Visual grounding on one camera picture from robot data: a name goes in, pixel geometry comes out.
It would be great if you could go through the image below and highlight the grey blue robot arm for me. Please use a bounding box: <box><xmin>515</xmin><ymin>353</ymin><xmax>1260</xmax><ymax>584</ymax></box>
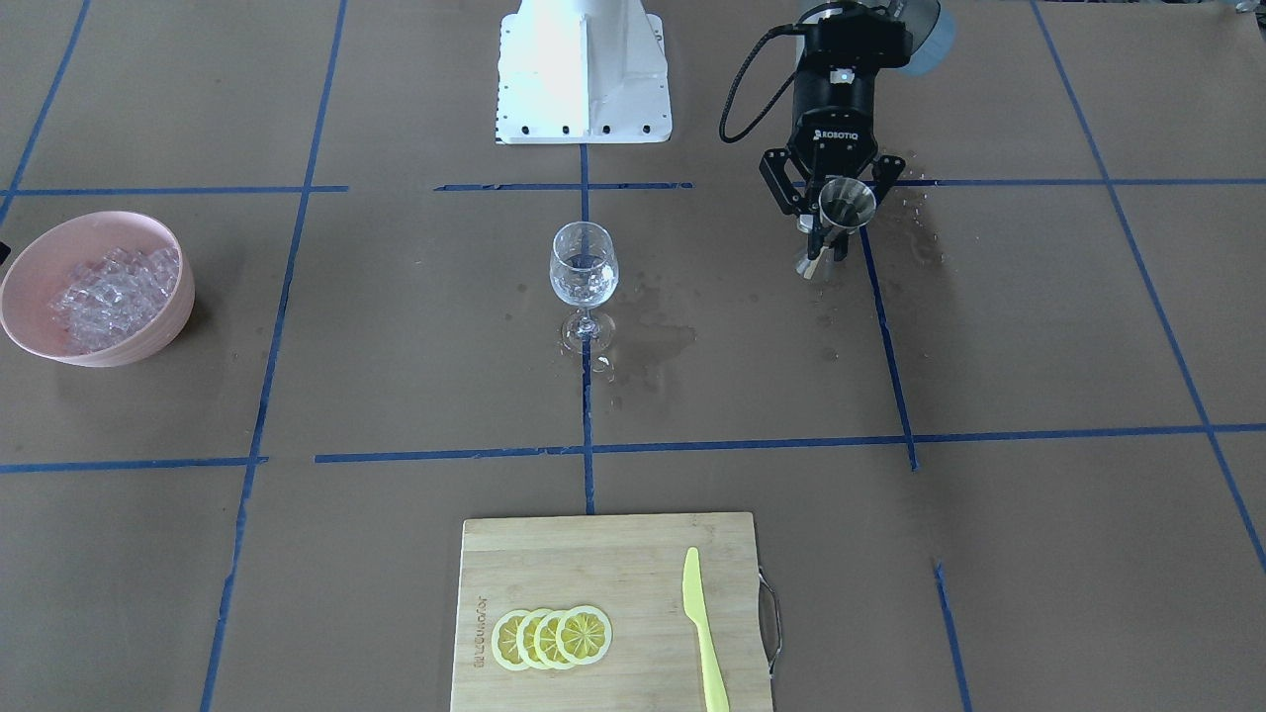
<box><xmin>761</xmin><ymin>1</ymin><xmax>955</xmax><ymax>262</ymax></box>

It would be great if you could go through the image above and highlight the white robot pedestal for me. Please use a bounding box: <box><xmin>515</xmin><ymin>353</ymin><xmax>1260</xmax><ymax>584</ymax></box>
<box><xmin>495</xmin><ymin>1</ymin><xmax>674</xmax><ymax>144</ymax></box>

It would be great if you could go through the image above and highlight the lemon slice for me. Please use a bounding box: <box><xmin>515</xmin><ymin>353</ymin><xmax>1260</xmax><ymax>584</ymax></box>
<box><xmin>556</xmin><ymin>604</ymin><xmax>613</xmax><ymax>666</ymax></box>
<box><xmin>515</xmin><ymin>608</ymin><xmax>553</xmax><ymax>670</ymax></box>
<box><xmin>532</xmin><ymin>609</ymin><xmax>573</xmax><ymax>670</ymax></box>
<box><xmin>492</xmin><ymin>609</ymin><xmax>529</xmax><ymax>671</ymax></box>

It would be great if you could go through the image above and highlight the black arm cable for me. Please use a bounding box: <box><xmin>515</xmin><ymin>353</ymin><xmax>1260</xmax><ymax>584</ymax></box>
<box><xmin>719</xmin><ymin>25</ymin><xmax>806</xmax><ymax>144</ymax></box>

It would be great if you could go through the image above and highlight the pink bowl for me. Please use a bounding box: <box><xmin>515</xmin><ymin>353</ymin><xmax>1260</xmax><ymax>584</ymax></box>
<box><xmin>3</xmin><ymin>212</ymin><xmax>195</xmax><ymax>367</ymax></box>

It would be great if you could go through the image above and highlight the pile of ice cubes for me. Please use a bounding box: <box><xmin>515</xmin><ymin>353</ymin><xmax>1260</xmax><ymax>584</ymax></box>
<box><xmin>48</xmin><ymin>246</ymin><xmax>181</xmax><ymax>355</ymax></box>

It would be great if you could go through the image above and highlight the bamboo cutting board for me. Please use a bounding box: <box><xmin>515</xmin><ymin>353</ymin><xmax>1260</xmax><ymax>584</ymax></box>
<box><xmin>449</xmin><ymin>512</ymin><xmax>774</xmax><ymax>711</ymax></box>

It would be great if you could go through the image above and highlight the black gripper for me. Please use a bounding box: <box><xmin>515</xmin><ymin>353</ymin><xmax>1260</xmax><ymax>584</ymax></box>
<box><xmin>760</xmin><ymin>67</ymin><xmax>906</xmax><ymax>260</ymax></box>

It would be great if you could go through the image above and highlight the yellow plastic knife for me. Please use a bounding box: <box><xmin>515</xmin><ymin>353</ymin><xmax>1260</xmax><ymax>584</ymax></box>
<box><xmin>681</xmin><ymin>546</ymin><xmax>730</xmax><ymax>711</ymax></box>

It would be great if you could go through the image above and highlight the steel double jigger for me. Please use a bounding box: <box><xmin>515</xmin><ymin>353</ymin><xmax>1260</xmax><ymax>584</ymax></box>
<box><xmin>795</xmin><ymin>177</ymin><xmax>880</xmax><ymax>281</ymax></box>

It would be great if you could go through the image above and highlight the clear wine glass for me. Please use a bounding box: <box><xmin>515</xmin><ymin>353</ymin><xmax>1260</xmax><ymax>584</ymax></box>
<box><xmin>549</xmin><ymin>220</ymin><xmax>620</xmax><ymax>355</ymax></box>

